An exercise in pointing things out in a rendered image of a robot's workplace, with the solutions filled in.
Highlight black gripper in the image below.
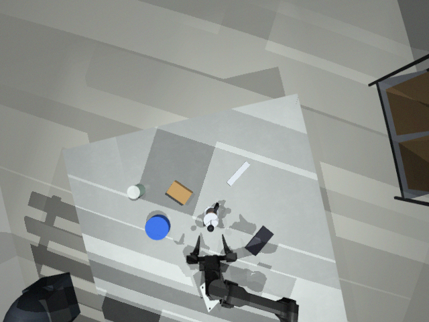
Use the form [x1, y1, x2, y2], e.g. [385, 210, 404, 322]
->
[186, 234, 237, 280]

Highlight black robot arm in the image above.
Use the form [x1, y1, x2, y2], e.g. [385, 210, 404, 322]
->
[199, 254, 299, 322]

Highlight light grey flat bar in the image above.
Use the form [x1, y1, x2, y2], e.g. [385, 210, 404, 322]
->
[227, 161, 250, 186]

